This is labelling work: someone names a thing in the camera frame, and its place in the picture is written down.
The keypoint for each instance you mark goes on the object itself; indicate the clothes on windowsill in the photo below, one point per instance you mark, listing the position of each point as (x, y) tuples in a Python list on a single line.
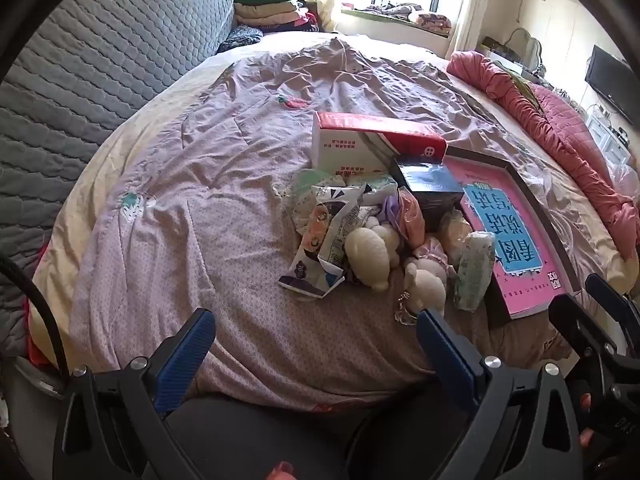
[(420, 17)]

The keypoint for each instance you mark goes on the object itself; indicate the dark blue box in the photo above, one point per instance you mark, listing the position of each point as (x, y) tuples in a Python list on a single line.
[(430, 185)]

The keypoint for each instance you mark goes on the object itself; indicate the pink quilt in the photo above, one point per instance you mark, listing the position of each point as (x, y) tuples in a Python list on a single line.
[(550, 125)]

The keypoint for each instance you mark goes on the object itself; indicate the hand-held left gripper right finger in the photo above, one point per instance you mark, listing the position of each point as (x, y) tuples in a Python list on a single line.
[(445, 355)]

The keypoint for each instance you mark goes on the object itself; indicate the white plastic bag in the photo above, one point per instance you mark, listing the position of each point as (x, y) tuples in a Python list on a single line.
[(625, 180)]

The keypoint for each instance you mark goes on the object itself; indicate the cream plush bear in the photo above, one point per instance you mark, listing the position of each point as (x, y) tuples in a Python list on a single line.
[(367, 257)]

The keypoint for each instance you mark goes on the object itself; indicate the grey quilted sofa cover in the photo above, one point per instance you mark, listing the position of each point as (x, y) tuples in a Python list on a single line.
[(100, 60)]

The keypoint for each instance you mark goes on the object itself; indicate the mint green packet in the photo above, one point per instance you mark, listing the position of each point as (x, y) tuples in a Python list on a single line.
[(375, 182)]

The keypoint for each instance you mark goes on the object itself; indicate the white tissue pack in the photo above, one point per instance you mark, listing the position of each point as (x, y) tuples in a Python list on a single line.
[(475, 270)]

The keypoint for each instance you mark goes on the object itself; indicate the person's dark trousers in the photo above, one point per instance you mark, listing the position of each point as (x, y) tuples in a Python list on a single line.
[(300, 440)]

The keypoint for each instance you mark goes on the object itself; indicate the person's right hand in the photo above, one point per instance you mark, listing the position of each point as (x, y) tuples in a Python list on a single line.
[(586, 438)]

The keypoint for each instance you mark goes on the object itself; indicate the red and white carton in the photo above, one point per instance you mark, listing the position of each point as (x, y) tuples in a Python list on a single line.
[(350, 145)]

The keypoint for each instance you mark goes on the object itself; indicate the dark speckled cloth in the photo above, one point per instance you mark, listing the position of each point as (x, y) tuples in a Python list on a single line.
[(242, 37)]

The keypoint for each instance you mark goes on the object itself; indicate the beige round sponge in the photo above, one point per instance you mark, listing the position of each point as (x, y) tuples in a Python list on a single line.
[(455, 235)]

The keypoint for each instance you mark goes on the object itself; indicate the black television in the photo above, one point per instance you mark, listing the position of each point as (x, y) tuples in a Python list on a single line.
[(612, 80)]

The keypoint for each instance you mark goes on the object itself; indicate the green windowsill mat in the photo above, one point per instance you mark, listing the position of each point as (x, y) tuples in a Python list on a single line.
[(360, 12)]

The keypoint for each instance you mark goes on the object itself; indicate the white cabinet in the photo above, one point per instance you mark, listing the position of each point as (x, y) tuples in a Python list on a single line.
[(607, 135)]

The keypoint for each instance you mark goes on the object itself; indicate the pink soft toy in bag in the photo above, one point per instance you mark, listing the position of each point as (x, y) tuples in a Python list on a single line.
[(411, 220)]

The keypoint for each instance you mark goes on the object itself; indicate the dressing table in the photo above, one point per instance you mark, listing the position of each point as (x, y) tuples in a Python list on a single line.
[(500, 55)]

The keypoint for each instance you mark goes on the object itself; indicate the olive green cloth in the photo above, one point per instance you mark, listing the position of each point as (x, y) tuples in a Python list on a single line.
[(520, 85)]

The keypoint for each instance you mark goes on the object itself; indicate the shallow cardboard box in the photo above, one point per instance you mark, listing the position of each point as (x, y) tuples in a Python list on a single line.
[(542, 205)]

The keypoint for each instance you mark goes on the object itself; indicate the white framed mirror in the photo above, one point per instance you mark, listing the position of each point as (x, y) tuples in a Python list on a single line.
[(530, 47)]

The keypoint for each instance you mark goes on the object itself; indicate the white and blue snack packet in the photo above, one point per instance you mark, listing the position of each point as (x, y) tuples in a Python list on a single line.
[(325, 245)]

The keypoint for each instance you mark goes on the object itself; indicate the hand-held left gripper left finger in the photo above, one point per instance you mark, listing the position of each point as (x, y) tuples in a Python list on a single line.
[(182, 360)]

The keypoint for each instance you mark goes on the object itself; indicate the red cloth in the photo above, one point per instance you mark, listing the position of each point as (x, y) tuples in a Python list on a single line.
[(37, 345)]

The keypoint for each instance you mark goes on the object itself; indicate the purple patterned bed sheet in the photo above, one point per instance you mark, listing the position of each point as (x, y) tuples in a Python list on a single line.
[(225, 160)]

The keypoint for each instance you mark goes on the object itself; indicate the beige folded blankets pile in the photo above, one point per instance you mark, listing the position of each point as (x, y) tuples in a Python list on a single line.
[(270, 15)]

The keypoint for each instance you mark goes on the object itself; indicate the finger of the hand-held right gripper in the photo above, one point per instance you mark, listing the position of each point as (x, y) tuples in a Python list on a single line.
[(575, 325), (607, 292)]

